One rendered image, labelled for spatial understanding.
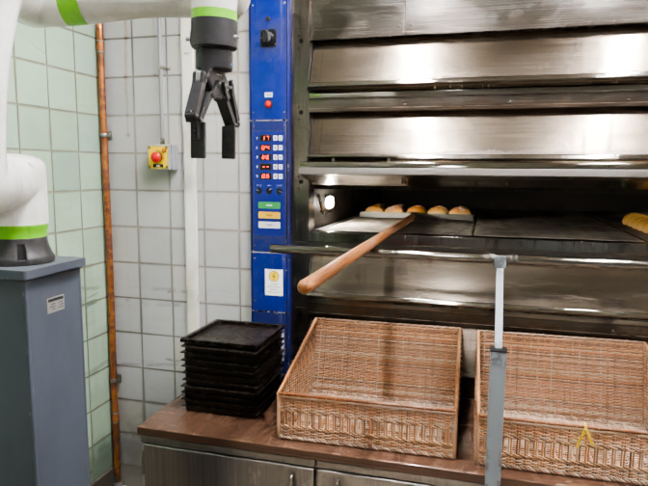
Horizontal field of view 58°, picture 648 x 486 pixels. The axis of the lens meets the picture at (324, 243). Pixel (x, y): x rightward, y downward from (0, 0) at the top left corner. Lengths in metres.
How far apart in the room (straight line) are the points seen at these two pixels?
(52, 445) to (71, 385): 0.14
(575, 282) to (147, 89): 1.79
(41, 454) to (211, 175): 1.26
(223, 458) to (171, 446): 0.19
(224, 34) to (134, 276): 1.58
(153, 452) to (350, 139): 1.28
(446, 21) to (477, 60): 0.18
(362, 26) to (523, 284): 1.09
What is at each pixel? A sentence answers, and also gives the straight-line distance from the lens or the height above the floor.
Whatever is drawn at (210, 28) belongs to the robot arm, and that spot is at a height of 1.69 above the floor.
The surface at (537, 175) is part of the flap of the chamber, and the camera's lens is 2.01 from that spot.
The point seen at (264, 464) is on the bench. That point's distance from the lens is 1.95.
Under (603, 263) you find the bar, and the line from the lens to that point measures 1.82.
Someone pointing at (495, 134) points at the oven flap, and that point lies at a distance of 2.16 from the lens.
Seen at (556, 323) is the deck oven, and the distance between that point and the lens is 2.23.
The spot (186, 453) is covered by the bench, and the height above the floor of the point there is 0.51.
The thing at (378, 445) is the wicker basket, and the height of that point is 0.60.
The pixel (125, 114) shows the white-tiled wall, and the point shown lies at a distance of 2.59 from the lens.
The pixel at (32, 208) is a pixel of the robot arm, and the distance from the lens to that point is 1.48.
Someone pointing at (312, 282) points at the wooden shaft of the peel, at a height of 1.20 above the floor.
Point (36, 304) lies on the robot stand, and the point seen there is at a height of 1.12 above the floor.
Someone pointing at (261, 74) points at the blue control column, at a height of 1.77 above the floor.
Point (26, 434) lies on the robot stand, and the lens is 1.54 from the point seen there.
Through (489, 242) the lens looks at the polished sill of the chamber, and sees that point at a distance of 2.16.
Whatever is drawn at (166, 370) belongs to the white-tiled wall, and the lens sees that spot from 2.65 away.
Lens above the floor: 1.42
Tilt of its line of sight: 7 degrees down
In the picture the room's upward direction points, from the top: straight up
